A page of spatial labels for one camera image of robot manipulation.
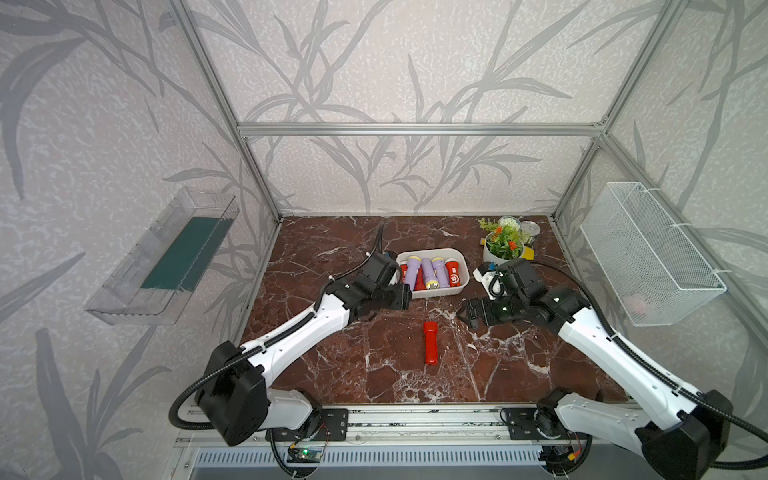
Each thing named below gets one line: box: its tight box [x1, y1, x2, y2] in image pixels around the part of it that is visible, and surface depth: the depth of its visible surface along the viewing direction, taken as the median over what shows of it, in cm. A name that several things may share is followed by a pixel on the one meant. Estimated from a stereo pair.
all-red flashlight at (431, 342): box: [423, 321, 439, 365], surface depth 88 cm
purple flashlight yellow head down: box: [422, 257, 440, 290], surface depth 101 cm
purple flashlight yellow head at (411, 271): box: [405, 256, 422, 291], surface depth 98 cm
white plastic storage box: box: [388, 248, 470, 299], surface depth 101 cm
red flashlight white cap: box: [445, 258, 461, 287], surface depth 101 cm
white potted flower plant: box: [477, 216, 531, 265], surface depth 96 cm
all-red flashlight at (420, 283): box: [413, 268, 427, 291], surface depth 98 cm
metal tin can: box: [520, 220, 541, 246], surface depth 113 cm
